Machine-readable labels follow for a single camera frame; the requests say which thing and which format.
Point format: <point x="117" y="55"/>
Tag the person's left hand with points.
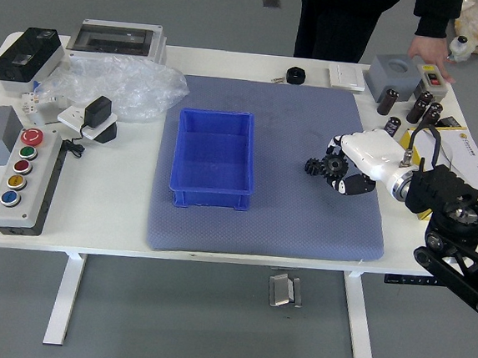
<point x="428" y="53"/>

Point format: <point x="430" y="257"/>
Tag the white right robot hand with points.
<point x="375" y="153"/>

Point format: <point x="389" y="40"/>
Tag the big black gear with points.
<point x="334" y="165"/>

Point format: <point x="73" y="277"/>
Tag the small black gear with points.
<point x="312" y="167"/>

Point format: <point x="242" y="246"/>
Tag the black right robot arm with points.
<point x="443" y="188"/>

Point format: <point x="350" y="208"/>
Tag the grey box with round hole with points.
<point x="392" y="79"/>

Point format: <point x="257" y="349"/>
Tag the blue plastic box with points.
<point x="213" y="160"/>

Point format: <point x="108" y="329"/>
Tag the grey clear-lid distribution box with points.
<point x="109" y="38"/>

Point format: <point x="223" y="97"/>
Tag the black capacitor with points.
<point x="392" y="126"/>

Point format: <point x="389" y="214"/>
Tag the small black module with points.
<point x="452" y="122"/>

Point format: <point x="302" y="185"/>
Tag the person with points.
<point x="340" y="24"/>

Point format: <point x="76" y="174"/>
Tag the yellow and white carton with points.
<point x="475" y="158"/>

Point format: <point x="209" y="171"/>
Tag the black round knob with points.
<point x="295" y="76"/>

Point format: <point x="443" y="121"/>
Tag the small metal screw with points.
<point x="278" y="80"/>

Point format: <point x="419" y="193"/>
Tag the grey-blue mat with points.
<point x="280" y="233"/>

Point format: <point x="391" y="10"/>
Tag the black table control panel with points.
<point x="406" y="279"/>

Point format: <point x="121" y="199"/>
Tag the grey floor socket plate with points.
<point x="271" y="2"/>

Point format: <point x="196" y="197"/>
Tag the white table leg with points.
<point x="65" y="298"/>
<point x="360" y="323"/>

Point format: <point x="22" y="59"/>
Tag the clear plastic bag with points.
<point x="138" y="86"/>

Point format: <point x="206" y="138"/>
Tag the black power adapter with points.
<point x="98" y="110"/>

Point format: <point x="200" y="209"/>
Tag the white terminal connectors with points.
<point x="32" y="100"/>

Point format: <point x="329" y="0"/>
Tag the grey five-button control station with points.
<point x="17" y="176"/>

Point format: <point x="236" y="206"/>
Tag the grey red-black switch box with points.
<point x="434" y="81"/>

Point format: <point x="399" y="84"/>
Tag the white wall switch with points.
<point x="347" y="77"/>

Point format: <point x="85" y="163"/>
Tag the metal bracket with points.
<point x="281" y="291"/>

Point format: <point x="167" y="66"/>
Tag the black and white enclosure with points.
<point x="23" y="59"/>

